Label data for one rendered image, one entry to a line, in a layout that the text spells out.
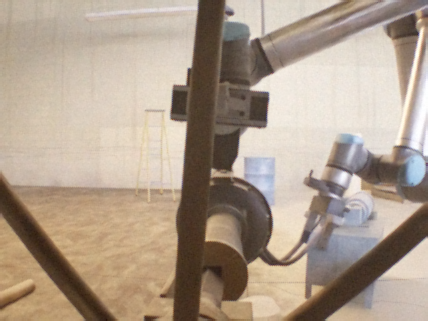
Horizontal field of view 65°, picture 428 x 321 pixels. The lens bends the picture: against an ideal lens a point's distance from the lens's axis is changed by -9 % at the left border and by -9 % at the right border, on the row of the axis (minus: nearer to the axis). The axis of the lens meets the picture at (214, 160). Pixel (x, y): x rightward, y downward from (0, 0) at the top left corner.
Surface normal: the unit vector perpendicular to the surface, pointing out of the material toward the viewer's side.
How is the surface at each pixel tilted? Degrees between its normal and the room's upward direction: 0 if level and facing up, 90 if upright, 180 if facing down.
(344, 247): 90
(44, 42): 90
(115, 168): 90
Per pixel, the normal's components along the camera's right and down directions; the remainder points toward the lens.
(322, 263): -0.50, 0.05
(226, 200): -0.08, 0.05
